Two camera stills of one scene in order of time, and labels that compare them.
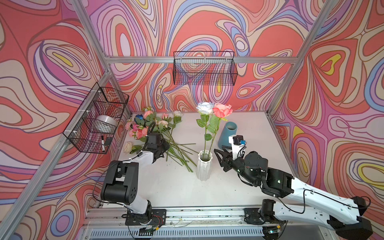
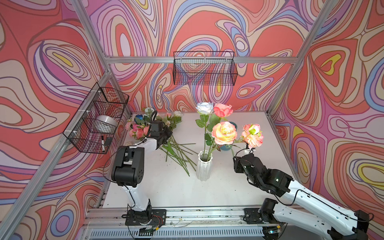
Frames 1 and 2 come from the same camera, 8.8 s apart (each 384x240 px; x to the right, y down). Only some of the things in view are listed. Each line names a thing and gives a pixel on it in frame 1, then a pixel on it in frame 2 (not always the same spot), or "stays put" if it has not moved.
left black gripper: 164,143 -> 168,132
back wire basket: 204,68 stays put
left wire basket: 93,126 stays put
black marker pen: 103,144 stays put
